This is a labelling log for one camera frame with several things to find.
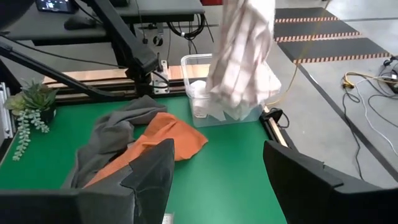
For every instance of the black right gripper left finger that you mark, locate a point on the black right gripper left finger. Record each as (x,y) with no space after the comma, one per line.
(152,180)

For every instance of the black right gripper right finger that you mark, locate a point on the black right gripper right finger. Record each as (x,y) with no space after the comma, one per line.
(295,186)

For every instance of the large orange towel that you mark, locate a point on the large orange towel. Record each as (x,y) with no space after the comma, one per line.
(174,133)

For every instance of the dark grey plain towel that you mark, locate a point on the dark grey plain towel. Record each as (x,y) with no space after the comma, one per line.
(105,137)

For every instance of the white red-checked towel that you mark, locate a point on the white red-checked towel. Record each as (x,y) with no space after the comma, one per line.
(242,62)

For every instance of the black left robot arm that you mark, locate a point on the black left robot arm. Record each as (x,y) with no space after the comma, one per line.
(124,34)

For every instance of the black corner clamp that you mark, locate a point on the black corner clamp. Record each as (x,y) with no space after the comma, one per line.
(273,115)

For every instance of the clear plastic bin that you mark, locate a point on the clear plastic bin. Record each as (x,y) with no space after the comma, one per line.
(186,71)

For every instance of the black power strip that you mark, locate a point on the black power strip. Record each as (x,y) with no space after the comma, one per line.
(392,84)

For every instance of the black orange-striped floor mat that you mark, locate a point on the black orange-striped floor mat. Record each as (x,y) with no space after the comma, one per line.
(314,29)
(304,14)
(332,49)

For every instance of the green succulent plant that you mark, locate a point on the green succulent plant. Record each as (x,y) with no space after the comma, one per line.
(34,99)

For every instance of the black computer mouse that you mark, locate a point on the black computer mouse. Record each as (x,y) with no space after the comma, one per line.
(79,22)

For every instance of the red wheeled cart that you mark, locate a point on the red wheeled cart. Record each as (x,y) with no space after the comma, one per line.
(211,2)

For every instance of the grey desk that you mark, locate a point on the grey desk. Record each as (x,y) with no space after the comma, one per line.
(37,31)

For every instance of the black tablet screen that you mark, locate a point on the black tablet screen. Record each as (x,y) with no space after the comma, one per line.
(54,4)

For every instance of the silver arm base bracket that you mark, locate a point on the silver arm base bracket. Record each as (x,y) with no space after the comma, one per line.
(160,81)

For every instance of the black frame strut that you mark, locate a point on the black frame strut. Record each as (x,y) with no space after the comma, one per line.
(46,70)

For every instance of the aluminium frame post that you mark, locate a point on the aluminium frame post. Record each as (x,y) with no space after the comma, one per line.
(6,115)

